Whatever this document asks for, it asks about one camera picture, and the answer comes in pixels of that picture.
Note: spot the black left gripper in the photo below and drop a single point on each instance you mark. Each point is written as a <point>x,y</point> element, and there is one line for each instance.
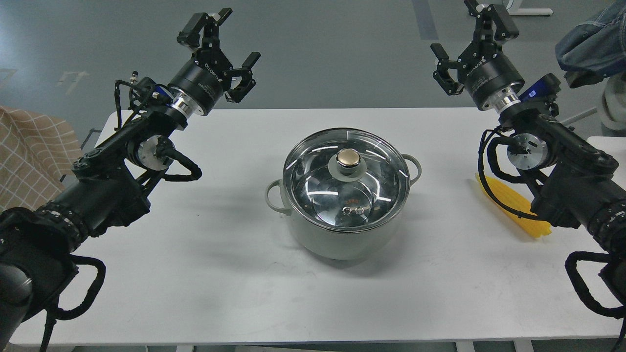
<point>204,78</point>

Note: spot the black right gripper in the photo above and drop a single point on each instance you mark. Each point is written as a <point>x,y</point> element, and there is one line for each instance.
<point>483,67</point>

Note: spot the glass pot lid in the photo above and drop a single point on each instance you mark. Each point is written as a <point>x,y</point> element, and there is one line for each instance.
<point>347,180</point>

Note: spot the yellow corn cob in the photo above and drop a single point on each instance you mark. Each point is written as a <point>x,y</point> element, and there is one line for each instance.
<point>508,196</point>

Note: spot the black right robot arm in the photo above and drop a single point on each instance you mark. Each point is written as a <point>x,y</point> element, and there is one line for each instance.
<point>533,166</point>

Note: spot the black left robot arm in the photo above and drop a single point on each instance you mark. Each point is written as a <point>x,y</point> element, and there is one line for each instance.
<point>39,269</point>

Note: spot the grey-green steel pot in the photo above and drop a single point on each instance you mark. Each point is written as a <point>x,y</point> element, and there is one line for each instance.
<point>344,246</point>

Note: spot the white table leg base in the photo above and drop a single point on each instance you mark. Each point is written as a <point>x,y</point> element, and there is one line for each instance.
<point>515,8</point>

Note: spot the blue denim garment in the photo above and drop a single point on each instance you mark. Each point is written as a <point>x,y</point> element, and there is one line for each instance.
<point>594,49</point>

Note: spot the white side table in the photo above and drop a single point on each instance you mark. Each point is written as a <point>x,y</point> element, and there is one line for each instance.
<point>615,146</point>

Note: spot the beige checkered cloth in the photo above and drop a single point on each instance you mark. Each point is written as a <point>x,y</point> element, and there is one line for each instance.
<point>36,150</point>

